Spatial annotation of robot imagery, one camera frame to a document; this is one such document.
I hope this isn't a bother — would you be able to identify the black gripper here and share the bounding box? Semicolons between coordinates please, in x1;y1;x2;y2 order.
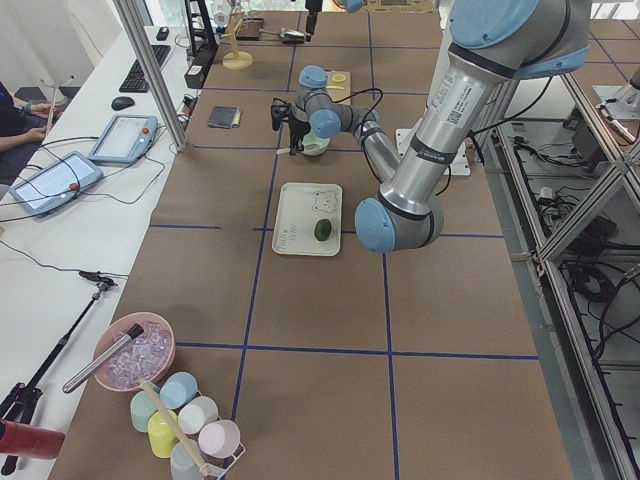
270;99;310;150

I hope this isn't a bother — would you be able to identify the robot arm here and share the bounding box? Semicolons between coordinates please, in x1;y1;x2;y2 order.
271;0;591;253
304;0;366;42

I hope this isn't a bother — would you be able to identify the mint green bowl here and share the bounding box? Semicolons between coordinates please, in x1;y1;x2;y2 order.
302;131;331;157

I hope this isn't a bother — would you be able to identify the pink bowl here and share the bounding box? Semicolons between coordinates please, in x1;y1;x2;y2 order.
94;312;176;392

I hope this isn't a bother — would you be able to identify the yellow sponge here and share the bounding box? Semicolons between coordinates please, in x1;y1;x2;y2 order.
232;109;242;128

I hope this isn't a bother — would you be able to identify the bamboo cutting board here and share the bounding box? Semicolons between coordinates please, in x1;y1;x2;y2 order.
326;70;351;95

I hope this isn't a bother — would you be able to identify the wooden mug tree stand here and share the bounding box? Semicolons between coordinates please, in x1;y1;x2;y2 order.
213;8;255;70

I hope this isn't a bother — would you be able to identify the steel scoop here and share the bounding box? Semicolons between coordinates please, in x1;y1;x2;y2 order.
260;28;305;45

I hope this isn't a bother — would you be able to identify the dark glass tray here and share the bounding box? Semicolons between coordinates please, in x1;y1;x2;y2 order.
236;18;264;41

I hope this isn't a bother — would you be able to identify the cream bear serving tray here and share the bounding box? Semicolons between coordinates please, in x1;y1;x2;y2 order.
272;182;343;257

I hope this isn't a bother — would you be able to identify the green lime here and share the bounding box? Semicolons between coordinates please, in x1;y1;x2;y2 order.
313;218;332;242

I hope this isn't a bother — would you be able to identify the black keyboard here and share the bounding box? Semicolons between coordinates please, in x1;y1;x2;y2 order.
118;44;172;94

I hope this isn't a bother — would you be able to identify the blue teach pendant far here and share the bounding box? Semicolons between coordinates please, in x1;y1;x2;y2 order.
88;114;159;165

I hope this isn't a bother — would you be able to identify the blue teach pendant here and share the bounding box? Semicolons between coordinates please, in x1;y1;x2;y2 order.
9;151;103;216
88;114;159;165

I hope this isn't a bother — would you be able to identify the black computer mouse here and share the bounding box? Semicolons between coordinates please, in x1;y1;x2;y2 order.
111;96;135;111

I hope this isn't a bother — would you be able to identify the blue teach pendant near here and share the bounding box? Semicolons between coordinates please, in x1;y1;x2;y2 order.
9;151;103;216

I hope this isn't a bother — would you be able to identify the steel tube tool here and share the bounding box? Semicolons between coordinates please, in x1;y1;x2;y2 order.
62;323;144;394

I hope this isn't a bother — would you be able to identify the clear crinkled plastic ice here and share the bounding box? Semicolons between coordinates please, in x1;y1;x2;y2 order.
105;322;173;390

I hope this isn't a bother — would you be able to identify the light blue cup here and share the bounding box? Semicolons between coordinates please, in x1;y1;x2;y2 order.
159;371;198;409

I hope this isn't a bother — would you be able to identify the white cup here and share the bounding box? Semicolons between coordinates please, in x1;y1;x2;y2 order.
178;395;219;435

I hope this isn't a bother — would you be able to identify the mint green cup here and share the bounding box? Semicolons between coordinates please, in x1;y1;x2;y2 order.
129;390;157;433

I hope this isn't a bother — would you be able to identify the pink cup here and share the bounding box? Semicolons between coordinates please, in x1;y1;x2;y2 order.
198;420;241;459

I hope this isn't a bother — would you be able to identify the wooden stick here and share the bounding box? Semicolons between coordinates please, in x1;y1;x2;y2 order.
140;380;213;478

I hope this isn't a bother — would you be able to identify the yellow cup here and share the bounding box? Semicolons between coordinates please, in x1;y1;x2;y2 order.
147;411;179;459

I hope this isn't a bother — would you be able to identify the black tripod stick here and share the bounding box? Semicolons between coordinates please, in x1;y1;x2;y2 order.
0;269;120;471

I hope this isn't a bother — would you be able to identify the red bottle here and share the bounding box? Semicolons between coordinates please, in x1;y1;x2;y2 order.
0;419;65;460

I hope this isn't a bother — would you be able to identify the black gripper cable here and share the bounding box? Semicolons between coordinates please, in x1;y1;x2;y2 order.
327;87;385;139

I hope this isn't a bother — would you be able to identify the aluminium frame post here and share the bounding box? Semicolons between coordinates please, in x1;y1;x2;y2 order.
113;0;187;152

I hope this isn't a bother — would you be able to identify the white wire cup rack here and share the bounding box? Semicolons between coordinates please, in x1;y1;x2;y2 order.
201;441;246;479

